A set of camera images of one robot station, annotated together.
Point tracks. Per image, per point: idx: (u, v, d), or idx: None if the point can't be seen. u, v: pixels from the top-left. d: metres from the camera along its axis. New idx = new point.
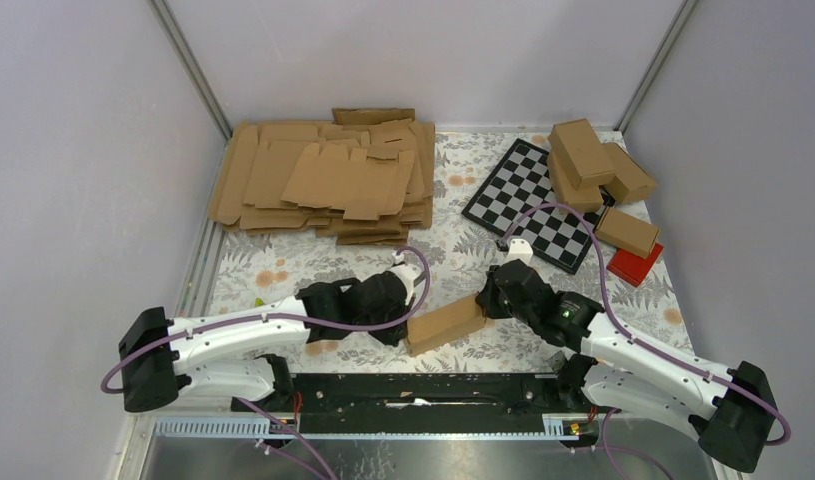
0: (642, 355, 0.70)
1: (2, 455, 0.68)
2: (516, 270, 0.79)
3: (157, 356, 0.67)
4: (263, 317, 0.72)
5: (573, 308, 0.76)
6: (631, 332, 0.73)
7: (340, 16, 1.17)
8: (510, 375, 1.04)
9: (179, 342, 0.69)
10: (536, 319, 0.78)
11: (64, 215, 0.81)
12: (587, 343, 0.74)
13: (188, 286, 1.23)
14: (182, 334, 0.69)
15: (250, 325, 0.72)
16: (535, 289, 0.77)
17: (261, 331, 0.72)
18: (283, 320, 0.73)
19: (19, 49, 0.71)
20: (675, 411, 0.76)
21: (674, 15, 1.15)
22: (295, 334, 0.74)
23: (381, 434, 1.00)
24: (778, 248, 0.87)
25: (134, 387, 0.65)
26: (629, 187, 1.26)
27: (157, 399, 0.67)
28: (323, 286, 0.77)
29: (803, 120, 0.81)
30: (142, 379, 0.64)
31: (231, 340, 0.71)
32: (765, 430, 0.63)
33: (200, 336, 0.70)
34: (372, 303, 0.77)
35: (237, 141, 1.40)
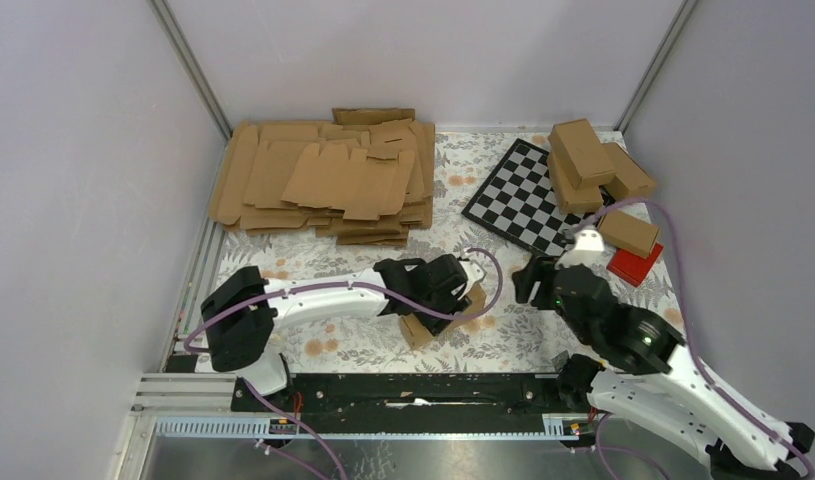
0: (717, 404, 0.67)
1: (2, 455, 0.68)
2: (585, 279, 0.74)
3: (256, 312, 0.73)
4: (350, 285, 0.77)
5: (651, 333, 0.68)
6: (711, 377, 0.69)
7: (341, 16, 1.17)
8: (510, 375, 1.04)
9: (275, 300, 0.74)
10: (602, 338, 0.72)
11: (64, 215, 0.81)
12: (662, 376, 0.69)
13: (188, 286, 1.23)
14: (279, 292, 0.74)
15: (337, 290, 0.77)
16: (602, 302, 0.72)
17: (351, 296, 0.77)
18: (369, 289, 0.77)
19: (18, 48, 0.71)
20: (690, 436, 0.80)
21: (673, 16, 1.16)
22: (374, 303, 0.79)
23: (381, 434, 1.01)
24: (778, 247, 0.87)
25: (232, 340, 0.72)
26: (629, 187, 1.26)
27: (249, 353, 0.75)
28: (399, 264, 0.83)
29: (801, 120, 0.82)
30: (242, 333, 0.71)
31: (321, 301, 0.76)
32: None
33: (295, 296, 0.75)
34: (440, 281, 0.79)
35: (237, 141, 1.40)
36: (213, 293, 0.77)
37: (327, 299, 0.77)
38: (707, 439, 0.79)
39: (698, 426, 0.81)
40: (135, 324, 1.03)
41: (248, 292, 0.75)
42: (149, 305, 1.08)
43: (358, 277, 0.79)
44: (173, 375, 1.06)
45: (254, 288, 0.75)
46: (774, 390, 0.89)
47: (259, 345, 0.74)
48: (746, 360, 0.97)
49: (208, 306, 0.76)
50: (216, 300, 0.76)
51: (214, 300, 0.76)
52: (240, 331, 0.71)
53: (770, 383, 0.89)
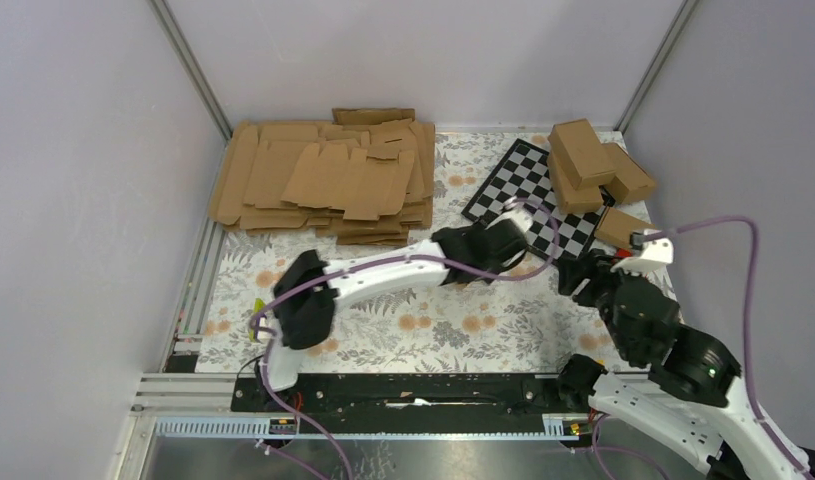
0: (756, 434, 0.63)
1: (2, 454, 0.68)
2: (652, 301, 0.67)
3: (322, 293, 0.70)
4: (406, 259, 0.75)
5: (715, 364, 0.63)
6: (762, 411, 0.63)
7: (341, 16, 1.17)
8: (510, 375, 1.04)
9: (336, 280, 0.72)
10: (660, 367, 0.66)
11: (65, 215, 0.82)
12: (715, 407, 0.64)
13: (188, 286, 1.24)
14: (339, 272, 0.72)
15: (396, 266, 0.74)
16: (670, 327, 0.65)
17: (413, 269, 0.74)
18: (427, 261, 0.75)
19: (19, 48, 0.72)
20: (692, 445, 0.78)
21: (673, 16, 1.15)
22: (434, 274, 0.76)
23: (381, 434, 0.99)
24: (778, 247, 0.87)
25: (303, 322, 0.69)
26: (629, 187, 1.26)
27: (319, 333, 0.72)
28: (455, 233, 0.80)
29: (800, 120, 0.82)
30: (309, 315, 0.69)
31: (383, 277, 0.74)
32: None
33: (354, 275, 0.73)
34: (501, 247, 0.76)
35: (237, 141, 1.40)
36: (281, 278, 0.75)
37: (388, 276, 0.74)
38: (710, 450, 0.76)
39: (700, 436, 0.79)
40: (136, 325, 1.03)
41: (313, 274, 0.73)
42: (149, 305, 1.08)
43: (415, 250, 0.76)
44: (173, 375, 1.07)
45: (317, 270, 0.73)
46: (774, 390, 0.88)
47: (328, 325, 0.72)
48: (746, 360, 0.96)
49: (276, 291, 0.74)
50: (284, 285, 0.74)
51: (282, 285, 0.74)
52: (307, 313, 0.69)
53: (770, 383, 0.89)
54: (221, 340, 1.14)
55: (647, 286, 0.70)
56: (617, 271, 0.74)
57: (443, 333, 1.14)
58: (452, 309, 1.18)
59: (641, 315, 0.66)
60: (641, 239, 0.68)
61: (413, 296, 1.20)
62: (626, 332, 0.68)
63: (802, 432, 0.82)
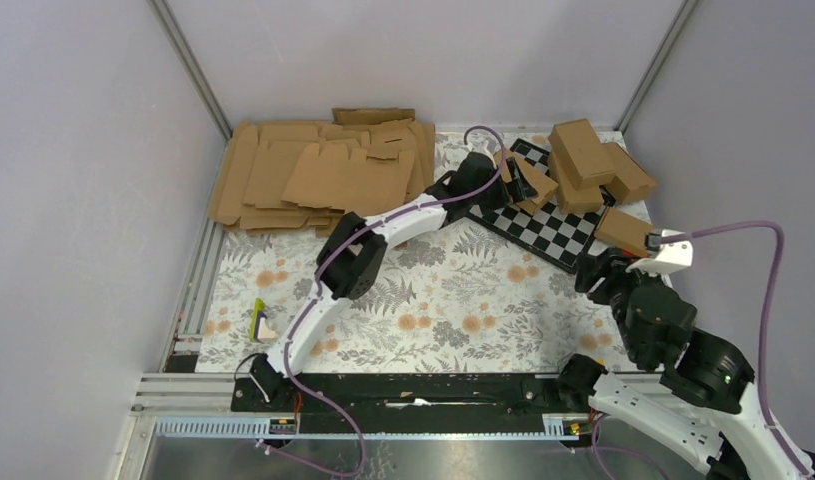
0: (768, 440, 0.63)
1: (2, 456, 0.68)
2: (671, 304, 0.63)
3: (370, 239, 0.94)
4: (418, 208, 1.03)
5: (733, 371, 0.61)
6: (772, 417, 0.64)
7: (341, 16, 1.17)
8: (510, 375, 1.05)
9: (378, 229, 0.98)
10: (672, 372, 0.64)
11: (64, 214, 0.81)
12: (726, 412, 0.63)
13: (188, 286, 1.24)
14: (378, 223, 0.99)
15: (414, 214, 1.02)
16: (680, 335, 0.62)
17: (424, 214, 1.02)
18: (432, 207, 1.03)
19: (19, 49, 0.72)
20: (692, 445, 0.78)
21: (674, 15, 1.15)
22: (437, 217, 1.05)
23: (381, 434, 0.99)
24: (777, 248, 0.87)
25: (360, 263, 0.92)
26: (629, 187, 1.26)
27: (370, 279, 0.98)
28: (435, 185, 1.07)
29: (801, 122, 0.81)
30: (368, 258, 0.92)
31: (408, 224, 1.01)
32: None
33: (389, 224, 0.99)
34: (478, 171, 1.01)
35: (237, 141, 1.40)
36: (326, 243, 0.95)
37: (410, 222, 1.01)
38: (710, 451, 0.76)
39: (700, 437, 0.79)
40: (136, 324, 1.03)
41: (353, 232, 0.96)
42: (150, 305, 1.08)
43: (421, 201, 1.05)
44: (173, 375, 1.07)
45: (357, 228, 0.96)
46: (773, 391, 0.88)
47: (375, 267, 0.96)
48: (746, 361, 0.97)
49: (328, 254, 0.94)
50: (332, 247, 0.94)
51: (330, 248, 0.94)
52: (366, 256, 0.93)
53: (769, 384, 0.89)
54: (221, 340, 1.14)
55: (661, 286, 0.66)
56: (633, 272, 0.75)
57: (443, 333, 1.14)
58: (452, 309, 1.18)
59: (657, 323, 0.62)
60: (657, 241, 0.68)
61: (413, 296, 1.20)
62: (639, 337, 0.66)
63: (800, 431, 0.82)
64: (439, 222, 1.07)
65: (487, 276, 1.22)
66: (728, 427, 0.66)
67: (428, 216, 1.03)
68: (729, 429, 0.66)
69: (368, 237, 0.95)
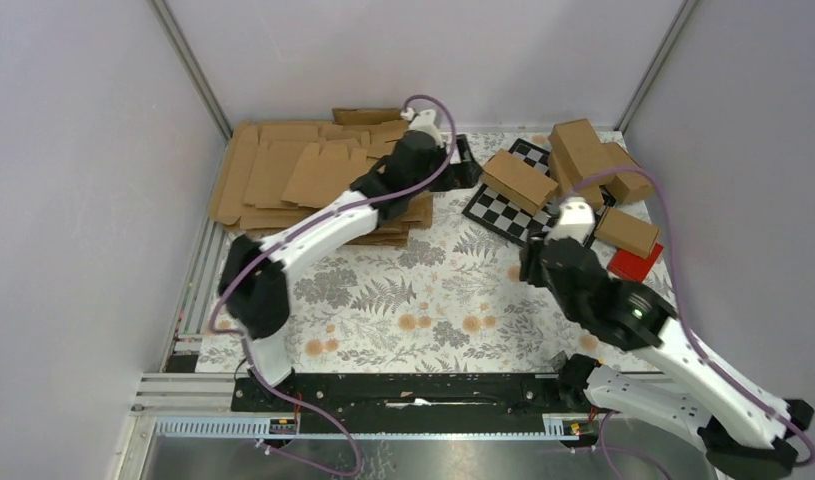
0: (711, 378, 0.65)
1: (2, 456, 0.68)
2: (573, 253, 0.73)
3: (268, 266, 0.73)
4: (337, 213, 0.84)
5: (642, 305, 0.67)
6: (704, 351, 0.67)
7: (341, 16, 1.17)
8: (510, 375, 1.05)
9: (278, 254, 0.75)
10: (592, 312, 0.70)
11: (65, 215, 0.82)
12: (652, 350, 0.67)
13: (188, 286, 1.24)
14: (278, 245, 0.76)
15: (329, 222, 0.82)
16: (591, 272, 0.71)
17: (346, 218, 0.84)
18: (355, 210, 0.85)
19: (19, 50, 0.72)
20: (684, 421, 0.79)
21: (674, 15, 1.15)
22: (365, 218, 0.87)
23: (381, 434, 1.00)
24: (778, 248, 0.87)
25: (261, 298, 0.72)
26: (630, 187, 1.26)
27: (280, 312, 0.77)
28: (367, 175, 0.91)
29: (801, 122, 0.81)
30: (264, 289, 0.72)
31: (320, 238, 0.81)
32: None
33: (293, 243, 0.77)
34: (416, 156, 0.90)
35: (237, 141, 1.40)
36: (221, 276, 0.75)
37: (325, 233, 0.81)
38: (699, 422, 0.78)
39: (691, 409, 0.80)
40: (136, 324, 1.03)
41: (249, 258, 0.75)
42: (150, 305, 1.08)
43: (340, 203, 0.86)
44: (174, 375, 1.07)
45: (254, 252, 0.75)
46: (773, 391, 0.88)
47: (283, 296, 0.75)
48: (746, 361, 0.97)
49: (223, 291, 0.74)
50: (225, 281, 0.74)
51: (224, 282, 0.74)
52: (263, 287, 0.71)
53: (770, 384, 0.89)
54: (221, 340, 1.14)
55: (566, 240, 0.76)
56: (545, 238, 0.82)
57: (443, 333, 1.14)
58: (452, 309, 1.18)
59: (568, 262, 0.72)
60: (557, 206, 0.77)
61: (413, 296, 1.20)
62: (559, 286, 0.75)
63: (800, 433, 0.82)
64: (368, 224, 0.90)
65: (487, 276, 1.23)
66: (679, 378, 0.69)
67: (352, 220, 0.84)
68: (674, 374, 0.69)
69: (265, 263, 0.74)
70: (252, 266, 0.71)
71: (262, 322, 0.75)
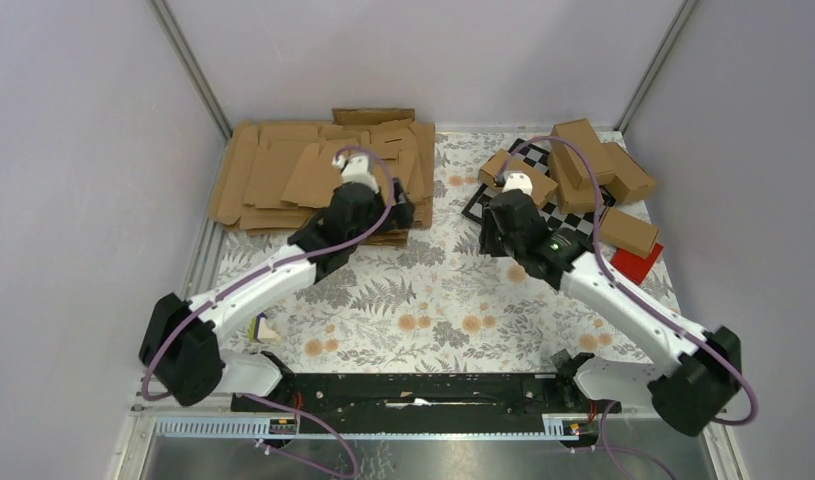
0: (619, 298, 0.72)
1: (1, 455, 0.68)
2: (512, 198, 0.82)
3: (195, 329, 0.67)
4: (272, 268, 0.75)
5: (562, 243, 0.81)
6: (616, 275, 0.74)
7: (341, 16, 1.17)
8: (510, 375, 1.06)
9: (206, 314, 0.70)
10: (523, 245, 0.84)
11: (65, 214, 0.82)
12: (565, 276, 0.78)
13: (188, 286, 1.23)
14: (207, 303, 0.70)
15: (261, 278, 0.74)
16: (527, 217, 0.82)
17: (279, 275, 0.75)
18: (292, 263, 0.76)
19: (19, 50, 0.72)
20: (642, 381, 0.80)
21: (674, 15, 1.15)
22: (303, 274, 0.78)
23: (381, 434, 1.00)
24: (777, 248, 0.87)
25: (187, 367, 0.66)
26: (630, 187, 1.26)
27: (213, 373, 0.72)
28: (305, 227, 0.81)
29: (800, 122, 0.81)
30: (192, 353, 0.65)
31: (254, 295, 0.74)
32: (726, 404, 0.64)
33: (224, 300, 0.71)
34: (356, 207, 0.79)
35: (237, 141, 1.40)
36: (147, 337, 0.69)
37: (259, 291, 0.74)
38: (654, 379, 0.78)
39: (649, 369, 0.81)
40: (137, 324, 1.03)
41: (177, 317, 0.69)
42: (149, 305, 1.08)
43: (276, 257, 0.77)
44: None
45: (182, 311, 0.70)
46: (774, 391, 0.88)
47: (214, 357, 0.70)
48: (745, 361, 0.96)
49: (149, 354, 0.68)
50: (151, 344, 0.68)
51: (150, 345, 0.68)
52: (189, 352, 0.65)
53: (770, 384, 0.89)
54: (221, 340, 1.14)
55: (518, 194, 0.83)
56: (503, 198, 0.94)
57: (443, 333, 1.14)
58: (452, 309, 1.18)
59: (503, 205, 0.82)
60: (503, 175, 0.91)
61: (413, 296, 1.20)
62: (502, 228, 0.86)
63: (801, 433, 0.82)
64: (312, 277, 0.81)
65: (487, 276, 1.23)
66: (599, 304, 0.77)
67: (288, 276, 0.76)
68: (594, 301, 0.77)
69: (192, 326, 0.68)
70: (176, 331, 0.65)
71: (192, 387, 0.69)
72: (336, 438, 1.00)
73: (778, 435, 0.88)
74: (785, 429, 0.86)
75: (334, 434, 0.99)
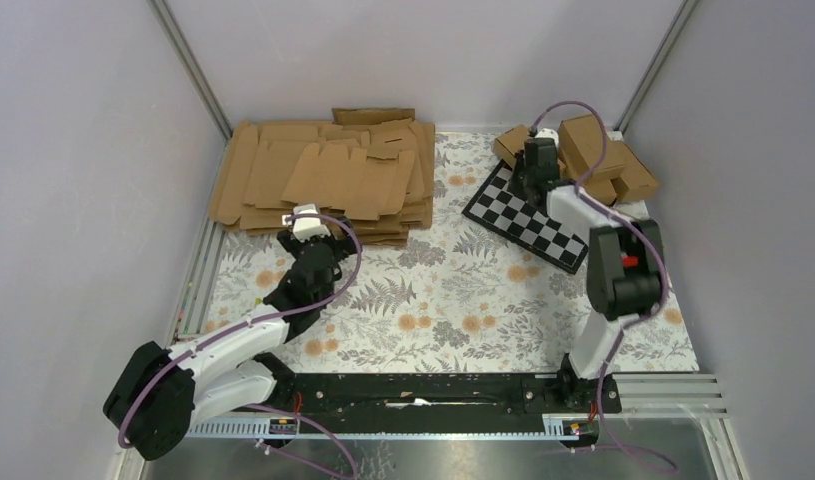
0: (579, 205, 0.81)
1: (1, 456, 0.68)
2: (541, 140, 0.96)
3: (174, 376, 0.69)
4: (250, 324, 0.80)
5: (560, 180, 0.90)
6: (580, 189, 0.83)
7: (341, 17, 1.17)
8: (510, 375, 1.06)
9: (186, 363, 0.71)
10: (532, 179, 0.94)
11: (65, 214, 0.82)
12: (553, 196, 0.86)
13: (188, 286, 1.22)
14: (187, 354, 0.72)
15: (241, 332, 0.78)
16: (546, 159, 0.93)
17: (255, 331, 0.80)
18: (269, 320, 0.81)
19: (20, 51, 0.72)
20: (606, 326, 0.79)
21: (674, 16, 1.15)
22: (277, 331, 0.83)
23: (381, 434, 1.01)
24: (778, 248, 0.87)
25: (161, 417, 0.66)
26: (629, 186, 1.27)
27: (181, 426, 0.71)
28: (275, 289, 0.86)
29: (799, 121, 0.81)
30: (169, 399, 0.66)
31: (232, 348, 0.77)
32: (641, 290, 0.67)
33: (204, 352, 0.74)
34: (316, 275, 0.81)
35: (237, 141, 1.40)
36: (116, 387, 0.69)
37: (237, 343, 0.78)
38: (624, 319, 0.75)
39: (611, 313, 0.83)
40: (138, 324, 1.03)
41: (153, 367, 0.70)
42: (150, 305, 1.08)
43: (254, 314, 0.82)
44: None
45: (161, 359, 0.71)
46: (775, 392, 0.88)
47: (189, 408, 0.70)
48: (746, 361, 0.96)
49: (117, 402, 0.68)
50: (121, 392, 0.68)
51: (121, 395, 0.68)
52: (165, 398, 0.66)
53: (771, 384, 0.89)
54: None
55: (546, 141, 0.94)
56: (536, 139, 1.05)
57: (443, 333, 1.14)
58: (452, 309, 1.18)
59: (530, 146, 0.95)
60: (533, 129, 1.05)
61: (413, 296, 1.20)
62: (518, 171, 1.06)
63: (803, 434, 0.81)
64: (281, 339, 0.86)
65: (487, 276, 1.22)
66: (570, 218, 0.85)
67: (264, 332, 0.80)
68: (567, 216, 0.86)
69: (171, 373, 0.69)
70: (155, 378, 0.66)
71: (158, 439, 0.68)
72: (331, 438, 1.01)
73: (778, 435, 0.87)
74: (784, 429, 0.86)
75: (328, 435, 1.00)
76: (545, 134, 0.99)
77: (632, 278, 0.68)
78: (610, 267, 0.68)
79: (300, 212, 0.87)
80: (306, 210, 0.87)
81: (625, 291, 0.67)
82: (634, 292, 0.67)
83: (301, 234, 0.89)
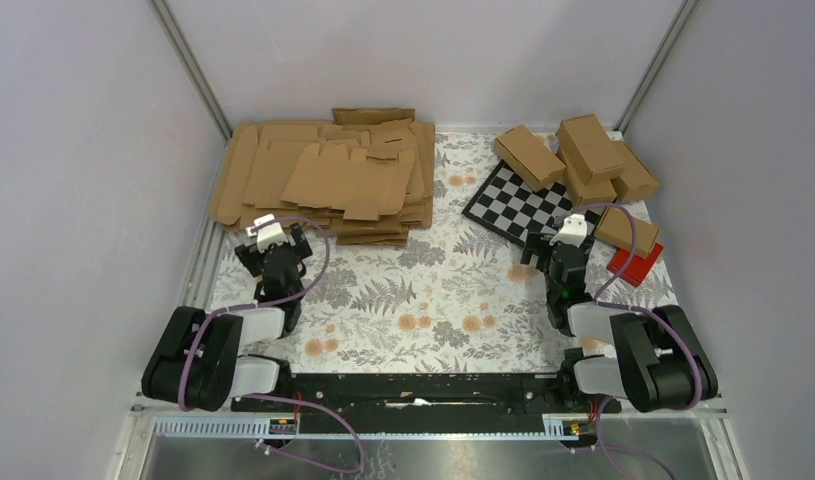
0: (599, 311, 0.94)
1: None
2: (574, 255, 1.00)
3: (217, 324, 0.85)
4: (259, 307, 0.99)
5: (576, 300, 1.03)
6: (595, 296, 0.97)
7: (341, 16, 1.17)
8: (510, 375, 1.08)
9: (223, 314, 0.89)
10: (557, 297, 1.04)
11: (64, 213, 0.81)
12: (571, 313, 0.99)
13: (188, 287, 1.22)
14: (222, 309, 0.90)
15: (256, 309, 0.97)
16: (574, 275, 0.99)
17: (264, 310, 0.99)
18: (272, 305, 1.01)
19: (19, 50, 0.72)
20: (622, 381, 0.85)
21: (674, 15, 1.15)
22: (276, 317, 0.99)
23: (381, 434, 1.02)
24: (778, 248, 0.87)
25: (218, 353, 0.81)
26: (629, 185, 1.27)
27: (228, 375, 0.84)
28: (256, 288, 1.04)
29: (800, 120, 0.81)
30: (220, 339, 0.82)
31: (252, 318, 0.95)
32: (680, 381, 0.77)
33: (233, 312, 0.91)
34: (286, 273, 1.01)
35: (237, 141, 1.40)
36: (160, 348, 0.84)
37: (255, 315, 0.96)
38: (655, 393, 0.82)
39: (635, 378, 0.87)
40: (137, 324, 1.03)
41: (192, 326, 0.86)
42: (149, 304, 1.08)
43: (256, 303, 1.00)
44: None
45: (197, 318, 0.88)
46: (775, 392, 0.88)
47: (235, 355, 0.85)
48: (744, 361, 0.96)
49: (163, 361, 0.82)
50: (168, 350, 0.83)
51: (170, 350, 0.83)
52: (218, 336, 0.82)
53: (771, 383, 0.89)
54: None
55: (574, 252, 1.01)
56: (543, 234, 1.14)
57: (443, 333, 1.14)
58: (452, 309, 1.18)
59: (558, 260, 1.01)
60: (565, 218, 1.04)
61: (413, 296, 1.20)
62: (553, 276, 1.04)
63: (804, 433, 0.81)
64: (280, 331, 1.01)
65: (487, 276, 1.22)
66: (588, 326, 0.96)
67: (270, 315, 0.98)
68: (585, 323, 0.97)
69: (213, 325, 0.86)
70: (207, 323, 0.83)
71: (215, 382, 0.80)
72: (354, 439, 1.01)
73: (779, 435, 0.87)
74: (784, 428, 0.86)
75: (353, 435, 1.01)
76: (572, 224, 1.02)
77: (670, 373, 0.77)
78: (649, 361, 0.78)
79: (262, 224, 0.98)
80: (267, 219, 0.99)
81: (666, 384, 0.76)
82: (676, 384, 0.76)
83: (263, 242, 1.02)
